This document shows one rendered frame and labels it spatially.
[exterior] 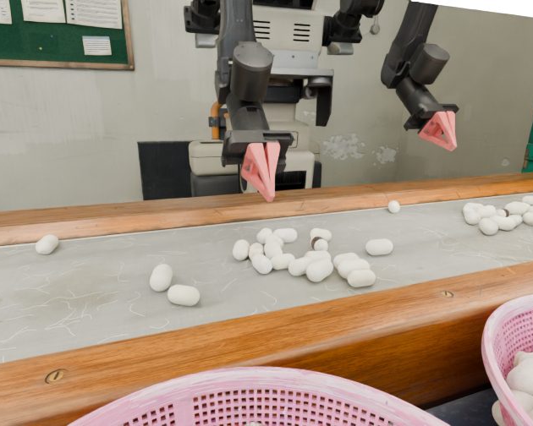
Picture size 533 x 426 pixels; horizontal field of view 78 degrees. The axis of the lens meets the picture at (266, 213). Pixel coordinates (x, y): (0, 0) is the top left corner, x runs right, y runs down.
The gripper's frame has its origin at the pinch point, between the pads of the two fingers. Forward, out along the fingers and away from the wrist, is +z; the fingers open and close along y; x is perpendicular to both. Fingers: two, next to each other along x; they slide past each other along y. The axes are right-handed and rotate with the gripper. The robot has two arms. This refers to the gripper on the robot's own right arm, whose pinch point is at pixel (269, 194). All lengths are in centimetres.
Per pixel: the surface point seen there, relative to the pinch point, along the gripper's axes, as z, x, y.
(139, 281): 9.5, 1.7, -17.4
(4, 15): -195, 86, -89
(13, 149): -148, 144, -99
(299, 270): 12.5, -2.8, -0.3
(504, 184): -7, 11, 63
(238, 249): 7.3, 1.1, -5.7
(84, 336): 16.2, -4.0, -21.3
